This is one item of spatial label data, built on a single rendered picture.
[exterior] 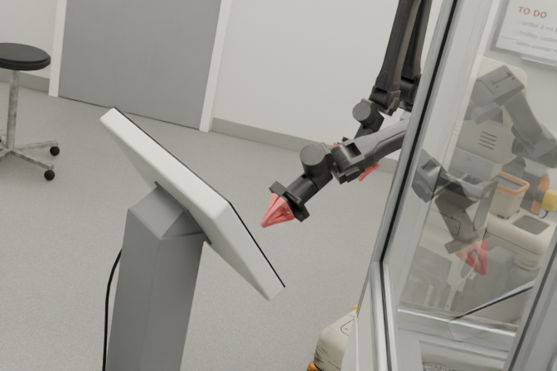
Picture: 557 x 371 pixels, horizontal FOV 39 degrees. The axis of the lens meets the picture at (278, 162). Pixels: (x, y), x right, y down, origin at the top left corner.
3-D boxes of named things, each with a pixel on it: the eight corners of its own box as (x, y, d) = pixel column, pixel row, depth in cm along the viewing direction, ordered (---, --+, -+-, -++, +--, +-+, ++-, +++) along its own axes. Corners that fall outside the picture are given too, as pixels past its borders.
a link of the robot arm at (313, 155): (361, 175, 184) (344, 149, 188) (357, 150, 174) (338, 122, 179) (317, 199, 183) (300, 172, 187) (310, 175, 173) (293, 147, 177)
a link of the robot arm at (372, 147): (498, 117, 192) (472, 87, 198) (502, 102, 187) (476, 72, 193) (346, 189, 183) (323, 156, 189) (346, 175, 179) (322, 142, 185)
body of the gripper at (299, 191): (295, 204, 176) (318, 183, 177) (269, 185, 183) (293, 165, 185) (305, 221, 180) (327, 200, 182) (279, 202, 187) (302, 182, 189)
